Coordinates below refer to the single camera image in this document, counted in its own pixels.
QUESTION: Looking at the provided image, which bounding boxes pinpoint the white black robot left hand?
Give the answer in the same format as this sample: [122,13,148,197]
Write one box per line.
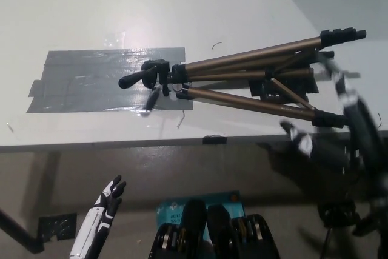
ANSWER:
[69,174,127,259]

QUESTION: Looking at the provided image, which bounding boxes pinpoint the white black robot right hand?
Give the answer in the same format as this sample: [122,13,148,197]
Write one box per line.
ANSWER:
[278,55,385,181]

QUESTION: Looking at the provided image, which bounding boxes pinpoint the bronze and black camera tripod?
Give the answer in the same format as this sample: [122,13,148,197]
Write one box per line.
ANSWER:
[118,28,367,129]

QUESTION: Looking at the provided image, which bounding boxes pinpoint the black robot torso blocks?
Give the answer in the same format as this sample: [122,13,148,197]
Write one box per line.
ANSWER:
[147,198,281,259]

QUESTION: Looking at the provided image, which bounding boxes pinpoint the black tape square on floor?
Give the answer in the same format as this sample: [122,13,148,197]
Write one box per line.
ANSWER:
[38,212,78,240]

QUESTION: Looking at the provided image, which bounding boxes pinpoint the black metal table leg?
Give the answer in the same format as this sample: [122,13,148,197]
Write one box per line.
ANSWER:
[0,208,47,254]

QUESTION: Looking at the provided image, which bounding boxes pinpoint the teal router box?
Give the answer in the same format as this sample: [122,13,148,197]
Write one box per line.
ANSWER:
[155,190,245,241]

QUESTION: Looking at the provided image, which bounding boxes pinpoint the black floor stand base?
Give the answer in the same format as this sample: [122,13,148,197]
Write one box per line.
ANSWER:
[317,200,365,236]

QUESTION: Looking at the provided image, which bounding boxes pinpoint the black tape patch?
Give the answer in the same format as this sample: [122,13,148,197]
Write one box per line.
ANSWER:
[248,67,319,104]

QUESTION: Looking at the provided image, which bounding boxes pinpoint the small black tape strip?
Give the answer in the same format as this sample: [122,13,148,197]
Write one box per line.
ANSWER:
[202,134,228,146]

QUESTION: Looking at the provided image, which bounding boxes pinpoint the clear tape piece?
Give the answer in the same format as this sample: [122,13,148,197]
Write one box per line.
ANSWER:
[102,30,129,49]

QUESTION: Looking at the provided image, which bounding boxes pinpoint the grey duct tape patch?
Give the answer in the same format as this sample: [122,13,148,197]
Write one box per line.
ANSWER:
[25,47,195,115]

